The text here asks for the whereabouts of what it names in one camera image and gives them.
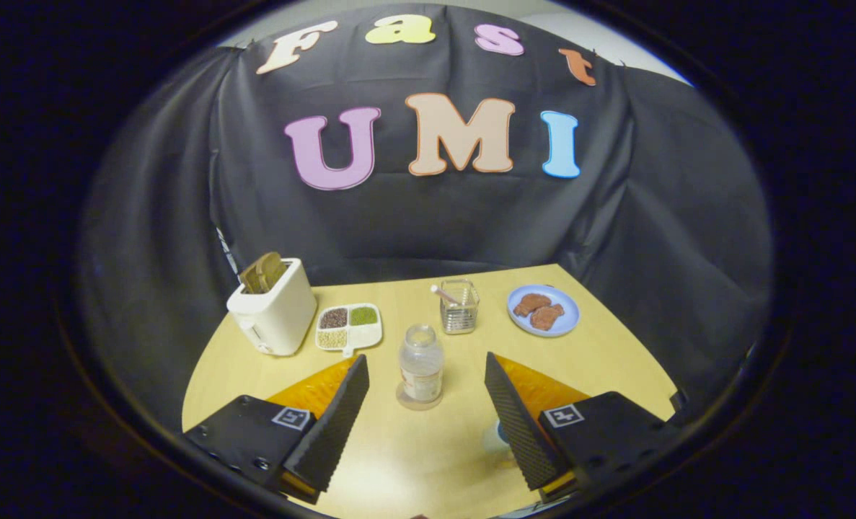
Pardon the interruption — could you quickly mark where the black backdrop cloth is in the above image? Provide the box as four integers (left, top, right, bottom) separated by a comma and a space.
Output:
78, 4, 772, 433

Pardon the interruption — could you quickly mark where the white divided tray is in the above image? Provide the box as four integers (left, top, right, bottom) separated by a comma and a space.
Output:
315, 303, 384, 358

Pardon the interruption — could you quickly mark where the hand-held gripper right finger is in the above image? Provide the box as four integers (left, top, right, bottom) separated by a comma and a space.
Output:
484, 352, 684, 504

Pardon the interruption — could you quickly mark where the white cup blue inside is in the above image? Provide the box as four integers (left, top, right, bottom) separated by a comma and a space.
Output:
484, 420, 515, 455

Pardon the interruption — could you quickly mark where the clear plastic bottle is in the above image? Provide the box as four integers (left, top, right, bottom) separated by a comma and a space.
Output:
398, 324, 445, 404

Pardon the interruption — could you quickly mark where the square glass container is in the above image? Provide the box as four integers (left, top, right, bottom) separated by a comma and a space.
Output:
439, 279, 480, 335

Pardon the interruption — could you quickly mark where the brown meat piece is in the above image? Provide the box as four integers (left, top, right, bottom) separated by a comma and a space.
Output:
513, 293, 552, 318
529, 303, 565, 332

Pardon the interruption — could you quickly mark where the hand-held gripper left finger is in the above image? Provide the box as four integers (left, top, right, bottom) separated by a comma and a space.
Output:
184, 353, 371, 505

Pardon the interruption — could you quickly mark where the white toaster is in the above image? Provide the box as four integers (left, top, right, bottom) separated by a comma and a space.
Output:
226, 257, 318, 357

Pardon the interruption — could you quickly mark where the printed round coaster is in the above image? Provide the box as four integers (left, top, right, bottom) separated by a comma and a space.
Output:
396, 381, 449, 412

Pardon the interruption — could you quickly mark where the light blue plate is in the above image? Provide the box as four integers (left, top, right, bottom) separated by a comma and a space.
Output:
507, 284, 581, 337

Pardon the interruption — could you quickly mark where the wooden table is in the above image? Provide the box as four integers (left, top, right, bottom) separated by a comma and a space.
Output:
182, 264, 681, 519

